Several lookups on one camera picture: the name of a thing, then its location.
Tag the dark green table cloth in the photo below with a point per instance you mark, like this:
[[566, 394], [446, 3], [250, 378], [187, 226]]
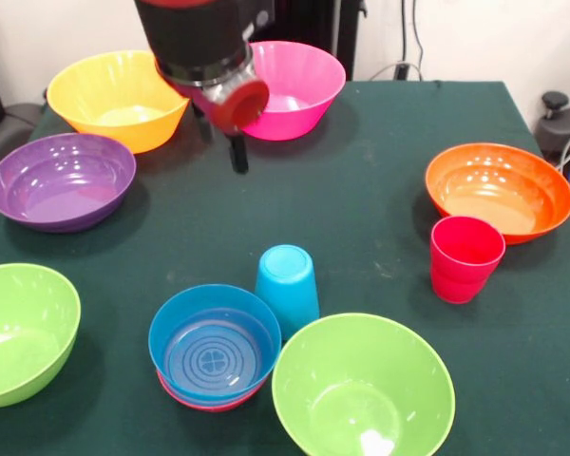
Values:
[[313, 214]]

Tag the blue plastic cup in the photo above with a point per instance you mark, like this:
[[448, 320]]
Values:
[[287, 290]]

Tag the shallow orange plastic bowl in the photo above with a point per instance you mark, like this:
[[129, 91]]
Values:
[[499, 195]]

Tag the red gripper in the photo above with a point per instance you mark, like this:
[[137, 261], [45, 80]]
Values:
[[242, 107]]

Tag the small blue plastic bowl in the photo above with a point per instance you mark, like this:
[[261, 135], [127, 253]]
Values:
[[214, 351]]

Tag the light green plastic bowl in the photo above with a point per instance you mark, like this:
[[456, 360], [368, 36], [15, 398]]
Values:
[[24, 332], [361, 380]]

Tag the black floor stand base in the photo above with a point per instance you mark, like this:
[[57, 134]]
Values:
[[560, 128]]

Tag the small red plastic bowl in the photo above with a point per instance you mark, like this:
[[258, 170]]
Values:
[[209, 406]]

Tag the large pink plastic bowl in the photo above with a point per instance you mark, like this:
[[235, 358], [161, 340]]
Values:
[[304, 81]]

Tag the black wall plug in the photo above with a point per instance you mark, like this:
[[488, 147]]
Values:
[[402, 71]]

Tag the shallow purple plastic bowl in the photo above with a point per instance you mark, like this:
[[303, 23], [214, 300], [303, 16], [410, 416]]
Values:
[[62, 185]]

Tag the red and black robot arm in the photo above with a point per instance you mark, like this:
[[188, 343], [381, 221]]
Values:
[[195, 33]]

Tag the large yellow-orange plastic bowl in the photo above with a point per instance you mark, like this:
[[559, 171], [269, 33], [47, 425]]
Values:
[[114, 90]]

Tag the red plastic cup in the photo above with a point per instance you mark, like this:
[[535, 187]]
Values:
[[461, 275]]

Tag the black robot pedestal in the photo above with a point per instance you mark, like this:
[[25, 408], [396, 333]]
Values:
[[313, 21]]

